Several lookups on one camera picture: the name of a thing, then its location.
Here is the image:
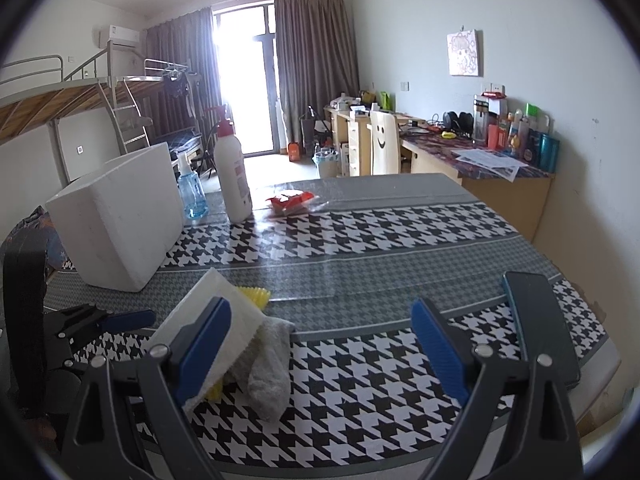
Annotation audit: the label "white styrofoam box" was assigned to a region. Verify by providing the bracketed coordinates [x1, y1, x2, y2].
[46, 143, 183, 292]

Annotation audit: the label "grey sock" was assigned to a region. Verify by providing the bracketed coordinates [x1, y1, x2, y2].
[229, 316, 295, 422]

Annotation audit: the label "yellow foam fruit net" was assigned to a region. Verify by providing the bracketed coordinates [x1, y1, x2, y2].
[202, 285, 271, 401]

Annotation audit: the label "white plastic bucket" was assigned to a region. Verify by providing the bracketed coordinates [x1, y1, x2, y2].
[314, 148, 342, 179]

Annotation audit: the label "metal bunk bed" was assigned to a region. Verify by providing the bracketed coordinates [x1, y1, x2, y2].
[1, 44, 202, 154]

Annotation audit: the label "white lotion pump bottle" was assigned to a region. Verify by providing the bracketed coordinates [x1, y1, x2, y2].
[212, 105, 253, 223]

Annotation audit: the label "brown curtain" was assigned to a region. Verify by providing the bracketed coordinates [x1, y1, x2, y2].
[145, 8, 222, 140]
[274, 0, 359, 143]

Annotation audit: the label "wooden desk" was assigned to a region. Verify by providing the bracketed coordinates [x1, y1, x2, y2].
[324, 106, 553, 240]

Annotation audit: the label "anime wall picture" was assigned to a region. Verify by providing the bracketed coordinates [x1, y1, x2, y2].
[446, 29, 483, 77]

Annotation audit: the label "black smartphone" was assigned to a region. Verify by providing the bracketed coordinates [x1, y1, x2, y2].
[502, 271, 580, 389]

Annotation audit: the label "brown right curtain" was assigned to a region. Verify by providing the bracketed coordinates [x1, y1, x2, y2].
[274, 0, 359, 143]

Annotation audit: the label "teal cylindrical bottle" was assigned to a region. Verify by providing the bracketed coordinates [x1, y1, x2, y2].
[538, 133, 560, 174]

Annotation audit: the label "blue sanitizer bottle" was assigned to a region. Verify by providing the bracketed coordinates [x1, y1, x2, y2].
[177, 152, 208, 220]

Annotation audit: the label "houndstooth tablecloth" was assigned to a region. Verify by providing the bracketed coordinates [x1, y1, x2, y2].
[44, 174, 620, 479]

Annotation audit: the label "papers on desk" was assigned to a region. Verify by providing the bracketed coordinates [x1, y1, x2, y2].
[452, 148, 526, 182]

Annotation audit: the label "orange floor container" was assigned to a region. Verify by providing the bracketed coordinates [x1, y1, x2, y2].
[286, 142, 302, 162]

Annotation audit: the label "red snack packet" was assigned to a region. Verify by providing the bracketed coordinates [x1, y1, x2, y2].
[267, 190, 316, 216]

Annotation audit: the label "wooden smiley face chair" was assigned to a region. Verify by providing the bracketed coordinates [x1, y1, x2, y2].
[370, 110, 401, 176]

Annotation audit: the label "brown left curtain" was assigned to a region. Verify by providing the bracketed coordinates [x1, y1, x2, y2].
[145, 8, 222, 140]

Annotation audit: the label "white air conditioner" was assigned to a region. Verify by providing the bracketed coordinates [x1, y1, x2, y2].
[99, 25, 141, 49]

